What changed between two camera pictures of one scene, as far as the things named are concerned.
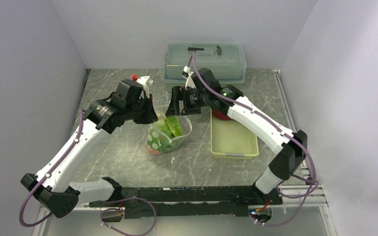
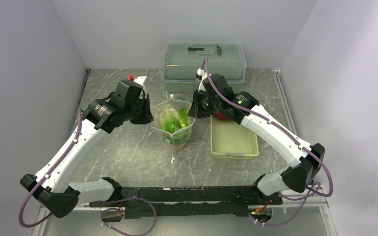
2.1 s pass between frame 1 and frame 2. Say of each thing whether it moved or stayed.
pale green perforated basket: stayed
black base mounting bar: stayed
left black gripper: stayed
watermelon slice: moved
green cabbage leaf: moved
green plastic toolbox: stayed
